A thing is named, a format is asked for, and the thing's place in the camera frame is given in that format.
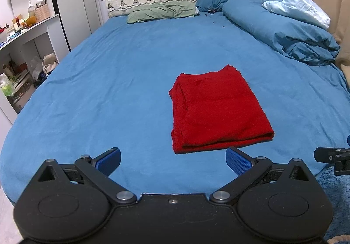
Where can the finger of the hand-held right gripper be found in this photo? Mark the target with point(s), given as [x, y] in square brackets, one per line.
[326, 154]

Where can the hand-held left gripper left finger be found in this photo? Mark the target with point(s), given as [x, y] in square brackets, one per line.
[108, 161]

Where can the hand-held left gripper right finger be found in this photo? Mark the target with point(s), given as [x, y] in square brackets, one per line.
[238, 162]

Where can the red sweater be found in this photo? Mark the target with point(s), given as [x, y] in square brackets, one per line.
[218, 107]

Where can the fluffy blue fabric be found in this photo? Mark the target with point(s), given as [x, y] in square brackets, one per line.
[336, 200]

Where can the bed with blue sheet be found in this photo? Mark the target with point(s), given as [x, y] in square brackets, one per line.
[109, 91]

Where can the blue duvet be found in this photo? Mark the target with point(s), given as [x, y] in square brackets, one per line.
[273, 28]

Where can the white desk with shelves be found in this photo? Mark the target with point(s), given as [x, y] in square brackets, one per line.
[35, 33]

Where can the light blue blanket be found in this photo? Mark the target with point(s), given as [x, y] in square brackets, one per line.
[295, 5]

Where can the green pillow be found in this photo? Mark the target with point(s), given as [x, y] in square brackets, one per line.
[158, 12]

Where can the wicker basket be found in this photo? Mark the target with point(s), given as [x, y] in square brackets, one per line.
[42, 13]

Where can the grey and white wardrobe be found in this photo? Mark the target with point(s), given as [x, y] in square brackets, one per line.
[76, 1]

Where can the white pump bottle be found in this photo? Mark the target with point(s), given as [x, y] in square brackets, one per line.
[31, 9]

